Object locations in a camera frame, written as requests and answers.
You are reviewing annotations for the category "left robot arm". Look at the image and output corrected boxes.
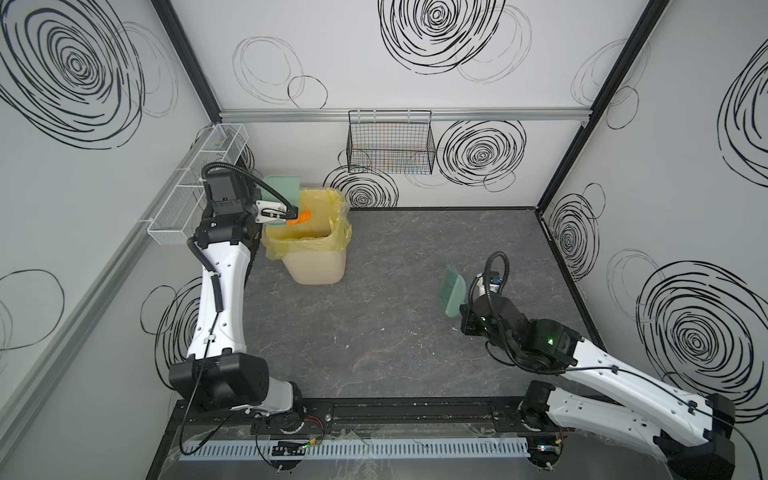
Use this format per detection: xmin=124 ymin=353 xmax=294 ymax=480
xmin=169 ymin=162 xmax=306 ymax=432

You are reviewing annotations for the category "white wire shelf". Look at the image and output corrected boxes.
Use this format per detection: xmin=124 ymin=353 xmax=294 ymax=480
xmin=147 ymin=123 xmax=249 ymax=245

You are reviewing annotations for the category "white slotted cable duct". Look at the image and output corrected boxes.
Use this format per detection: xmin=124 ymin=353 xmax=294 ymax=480
xmin=181 ymin=437 xmax=530 ymax=461

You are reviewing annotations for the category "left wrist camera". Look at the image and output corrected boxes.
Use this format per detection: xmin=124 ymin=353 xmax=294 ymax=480
xmin=256 ymin=200 xmax=299 ymax=224

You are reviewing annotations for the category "aluminium wall rail back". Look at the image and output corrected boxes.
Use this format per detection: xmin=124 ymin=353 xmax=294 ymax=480
xmin=220 ymin=107 xmax=592 ymax=123

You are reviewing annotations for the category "orange paper scrap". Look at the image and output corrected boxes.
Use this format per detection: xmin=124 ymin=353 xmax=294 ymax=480
xmin=285 ymin=211 xmax=311 ymax=226

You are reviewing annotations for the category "aluminium wall rail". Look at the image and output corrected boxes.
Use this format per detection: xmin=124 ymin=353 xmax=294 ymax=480
xmin=220 ymin=107 xmax=592 ymax=123
xmin=0 ymin=128 xmax=217 ymax=448

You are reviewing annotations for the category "green dustpan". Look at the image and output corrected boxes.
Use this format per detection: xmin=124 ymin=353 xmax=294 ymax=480
xmin=261 ymin=175 xmax=300 ymax=227

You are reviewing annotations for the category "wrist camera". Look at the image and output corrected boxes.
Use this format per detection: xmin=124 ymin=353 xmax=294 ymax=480
xmin=256 ymin=200 xmax=299 ymax=224
xmin=474 ymin=270 xmax=502 ymax=297

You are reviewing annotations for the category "black wire basket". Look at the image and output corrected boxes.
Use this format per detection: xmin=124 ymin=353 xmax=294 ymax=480
xmin=345 ymin=120 xmax=437 ymax=175

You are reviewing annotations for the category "cream trash bin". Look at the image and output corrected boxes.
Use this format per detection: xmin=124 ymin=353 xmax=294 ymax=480
xmin=282 ymin=249 xmax=347 ymax=286

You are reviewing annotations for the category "aluminium wall rail left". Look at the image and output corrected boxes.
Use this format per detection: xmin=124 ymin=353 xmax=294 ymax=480
xmin=0 ymin=128 xmax=217 ymax=448

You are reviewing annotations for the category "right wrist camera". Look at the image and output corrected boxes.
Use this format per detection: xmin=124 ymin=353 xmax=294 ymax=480
xmin=474 ymin=270 xmax=502 ymax=297

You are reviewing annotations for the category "yellow plastic bin liner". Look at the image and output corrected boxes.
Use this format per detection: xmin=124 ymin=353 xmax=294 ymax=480
xmin=261 ymin=189 xmax=352 ymax=260

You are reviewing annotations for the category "green hand brush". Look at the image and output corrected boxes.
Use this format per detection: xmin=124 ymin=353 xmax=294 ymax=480
xmin=438 ymin=264 xmax=467 ymax=318

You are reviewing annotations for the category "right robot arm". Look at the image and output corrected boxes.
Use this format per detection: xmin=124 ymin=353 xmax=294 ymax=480
xmin=441 ymin=251 xmax=736 ymax=479

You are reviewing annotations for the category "black front rail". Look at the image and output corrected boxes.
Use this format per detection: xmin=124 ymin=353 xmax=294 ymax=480
xmin=170 ymin=395 xmax=655 ymax=430

